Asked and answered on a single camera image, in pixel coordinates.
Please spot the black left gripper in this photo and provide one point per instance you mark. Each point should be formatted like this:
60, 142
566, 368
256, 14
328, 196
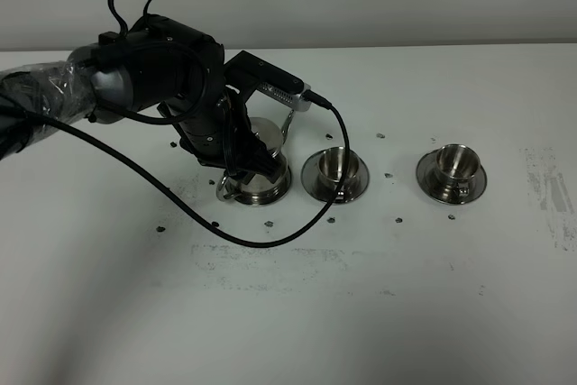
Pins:
214, 126

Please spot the stainless steel teapot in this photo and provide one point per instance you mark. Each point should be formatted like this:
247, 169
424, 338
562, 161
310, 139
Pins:
256, 190

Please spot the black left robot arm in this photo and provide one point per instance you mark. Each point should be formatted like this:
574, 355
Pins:
159, 72

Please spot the middle stainless steel saucer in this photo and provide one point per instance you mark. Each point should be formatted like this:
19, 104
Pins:
308, 177

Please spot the stainless steel saucer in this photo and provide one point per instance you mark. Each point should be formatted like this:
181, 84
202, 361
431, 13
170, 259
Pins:
308, 177
428, 180

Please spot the middle stainless steel teacup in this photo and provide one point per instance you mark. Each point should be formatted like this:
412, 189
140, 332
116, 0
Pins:
330, 169

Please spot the stainless steel teacup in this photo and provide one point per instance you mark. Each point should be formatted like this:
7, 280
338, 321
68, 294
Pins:
330, 169
456, 166

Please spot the right stainless steel saucer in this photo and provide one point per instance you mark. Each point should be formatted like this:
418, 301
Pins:
428, 180

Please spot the right stainless steel teacup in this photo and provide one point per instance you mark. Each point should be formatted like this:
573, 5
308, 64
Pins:
456, 166

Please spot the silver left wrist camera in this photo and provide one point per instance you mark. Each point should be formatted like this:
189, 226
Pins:
296, 102

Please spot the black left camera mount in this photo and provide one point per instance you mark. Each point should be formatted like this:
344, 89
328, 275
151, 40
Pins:
245, 66

